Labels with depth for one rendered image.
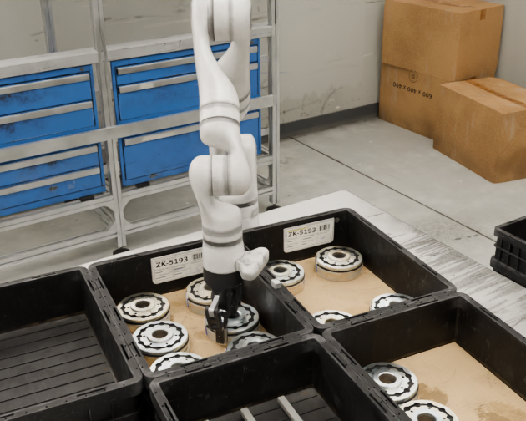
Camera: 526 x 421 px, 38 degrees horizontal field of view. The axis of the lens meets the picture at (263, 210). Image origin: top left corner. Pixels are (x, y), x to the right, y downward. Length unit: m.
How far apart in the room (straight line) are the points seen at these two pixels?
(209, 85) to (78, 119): 1.94
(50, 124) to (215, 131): 1.96
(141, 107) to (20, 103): 0.52
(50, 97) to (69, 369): 1.88
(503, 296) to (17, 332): 1.09
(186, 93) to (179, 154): 0.28
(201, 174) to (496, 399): 0.62
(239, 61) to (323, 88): 3.47
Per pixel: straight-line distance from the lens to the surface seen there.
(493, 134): 4.25
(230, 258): 1.32
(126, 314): 1.50
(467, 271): 1.98
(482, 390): 1.38
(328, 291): 1.59
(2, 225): 3.26
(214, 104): 1.31
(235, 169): 1.26
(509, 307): 1.86
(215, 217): 1.29
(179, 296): 1.59
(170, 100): 3.37
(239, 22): 1.39
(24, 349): 1.50
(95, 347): 1.47
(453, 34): 4.66
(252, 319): 1.45
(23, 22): 3.98
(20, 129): 3.17
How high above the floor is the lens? 1.67
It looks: 26 degrees down
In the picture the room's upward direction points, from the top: 1 degrees counter-clockwise
